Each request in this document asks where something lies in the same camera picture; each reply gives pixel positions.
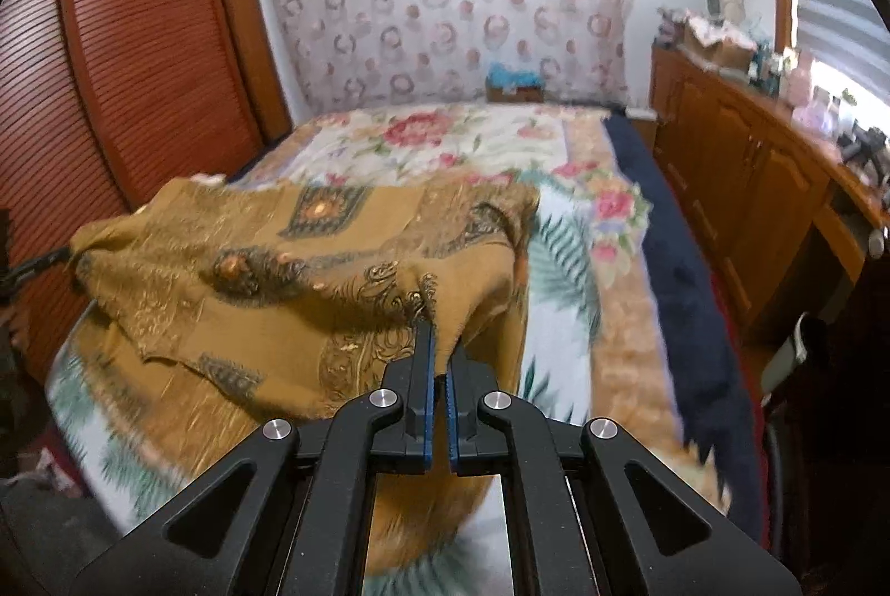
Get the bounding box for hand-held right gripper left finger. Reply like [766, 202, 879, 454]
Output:
[70, 318, 437, 596]

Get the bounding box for cardboard box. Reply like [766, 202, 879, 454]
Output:
[685, 22, 755, 70]

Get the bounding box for pink translucent container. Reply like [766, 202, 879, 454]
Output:
[793, 50, 846, 128]

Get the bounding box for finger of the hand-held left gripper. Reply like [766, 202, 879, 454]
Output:
[0, 247, 77, 292]

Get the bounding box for small brown box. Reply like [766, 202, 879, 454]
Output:
[485, 83, 545, 104]

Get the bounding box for navy blue bed sheet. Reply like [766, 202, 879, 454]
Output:
[605, 113, 766, 542]

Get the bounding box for golden brown patterned garment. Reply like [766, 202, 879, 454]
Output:
[70, 179, 543, 576]

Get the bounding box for red-brown louvered wooden wardrobe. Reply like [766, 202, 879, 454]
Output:
[0, 0, 293, 375]

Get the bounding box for white and black bin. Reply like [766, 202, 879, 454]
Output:
[761, 314, 835, 395]

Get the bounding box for wooden sideboard cabinet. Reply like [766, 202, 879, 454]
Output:
[650, 43, 890, 347]

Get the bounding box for blue crumpled cloth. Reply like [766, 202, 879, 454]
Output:
[487, 62, 543, 88]

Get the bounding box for bed with floral leaf sheet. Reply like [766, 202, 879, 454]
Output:
[45, 106, 738, 596]

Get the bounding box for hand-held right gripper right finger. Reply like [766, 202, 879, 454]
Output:
[448, 349, 804, 596]

